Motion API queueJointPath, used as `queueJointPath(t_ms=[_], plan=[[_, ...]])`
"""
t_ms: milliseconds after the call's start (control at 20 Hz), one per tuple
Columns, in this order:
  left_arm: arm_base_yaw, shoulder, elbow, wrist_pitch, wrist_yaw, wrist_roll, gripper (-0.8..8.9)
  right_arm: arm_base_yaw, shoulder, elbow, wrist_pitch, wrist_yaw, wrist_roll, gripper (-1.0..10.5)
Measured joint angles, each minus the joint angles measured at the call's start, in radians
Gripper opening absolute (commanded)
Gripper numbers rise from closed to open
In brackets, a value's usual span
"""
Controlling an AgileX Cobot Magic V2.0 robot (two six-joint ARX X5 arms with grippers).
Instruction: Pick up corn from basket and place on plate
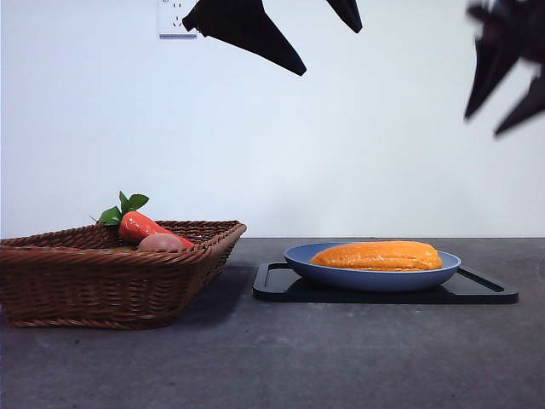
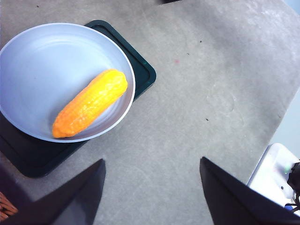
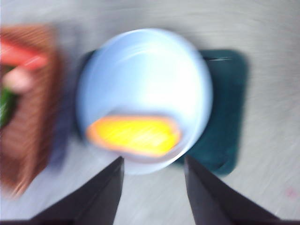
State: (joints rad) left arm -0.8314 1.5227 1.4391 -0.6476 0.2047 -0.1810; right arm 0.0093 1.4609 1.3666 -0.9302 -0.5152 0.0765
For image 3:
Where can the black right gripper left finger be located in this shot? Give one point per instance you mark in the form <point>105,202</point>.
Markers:
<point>93,199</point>

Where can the black rectangular tray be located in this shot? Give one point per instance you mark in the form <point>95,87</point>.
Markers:
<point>225,105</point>

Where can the brown egg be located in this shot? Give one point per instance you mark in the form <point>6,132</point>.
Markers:
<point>17,80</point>

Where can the brown wicker basket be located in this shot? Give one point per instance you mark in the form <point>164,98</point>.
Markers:
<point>35,117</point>

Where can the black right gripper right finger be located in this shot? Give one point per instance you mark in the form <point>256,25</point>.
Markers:
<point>211,199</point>

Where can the blue round plate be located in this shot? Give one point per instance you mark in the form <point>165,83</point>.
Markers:
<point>145,82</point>

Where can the green vegetable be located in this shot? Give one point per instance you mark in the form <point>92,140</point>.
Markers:
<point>7,105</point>

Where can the yellow-orange corn cob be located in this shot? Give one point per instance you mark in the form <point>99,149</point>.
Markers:
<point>133,136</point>

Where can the orange carrot with green leaves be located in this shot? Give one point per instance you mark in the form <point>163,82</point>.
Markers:
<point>21,56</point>

